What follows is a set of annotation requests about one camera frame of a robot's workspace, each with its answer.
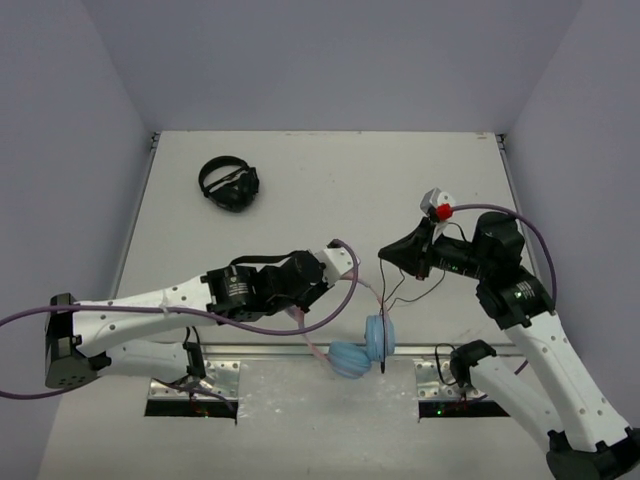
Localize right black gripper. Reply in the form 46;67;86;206
379;218;491;282

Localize pink blue cat-ear headphones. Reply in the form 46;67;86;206
302;278;396;380

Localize thin black audio cable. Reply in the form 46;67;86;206
377;257;446;374

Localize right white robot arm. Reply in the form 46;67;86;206
378;205;639;479

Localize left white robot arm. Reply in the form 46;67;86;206
45;246;353;390

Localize black headphones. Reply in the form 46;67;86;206
198;155;260;213

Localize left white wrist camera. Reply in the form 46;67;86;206
314;244;354;285

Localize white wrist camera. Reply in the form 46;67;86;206
314;244;354;285
420;188;456;223

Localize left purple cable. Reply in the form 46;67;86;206
0;239;362;401

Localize purple cable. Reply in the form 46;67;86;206
0;239;362;401
452;202;559;376

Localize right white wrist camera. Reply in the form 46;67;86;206
420;188;456;223

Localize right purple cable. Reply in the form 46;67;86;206
452;202;559;376

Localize left metal mounting bracket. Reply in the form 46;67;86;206
147;360;241;409

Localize metal mounting bracket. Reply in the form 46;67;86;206
147;360;241;409
414;359;489;402

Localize right metal mounting bracket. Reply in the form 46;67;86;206
414;359;489;402

